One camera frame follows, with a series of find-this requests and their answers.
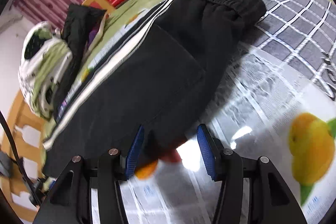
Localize black cable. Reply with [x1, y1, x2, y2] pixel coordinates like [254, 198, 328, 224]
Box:
[0, 110, 43, 206]

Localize wooden bed frame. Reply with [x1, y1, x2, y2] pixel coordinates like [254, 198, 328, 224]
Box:
[1, 0, 116, 222]

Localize grey checked bed sheet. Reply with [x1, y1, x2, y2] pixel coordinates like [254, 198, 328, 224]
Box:
[242, 0, 335, 101]

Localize folded white green quilt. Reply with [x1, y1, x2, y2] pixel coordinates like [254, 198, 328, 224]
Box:
[18, 21, 72, 120]

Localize black folded garment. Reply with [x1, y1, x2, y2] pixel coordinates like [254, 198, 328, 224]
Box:
[54, 3, 106, 116]

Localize black pants with white stripes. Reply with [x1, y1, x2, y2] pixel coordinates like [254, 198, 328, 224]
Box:
[43, 0, 266, 177]

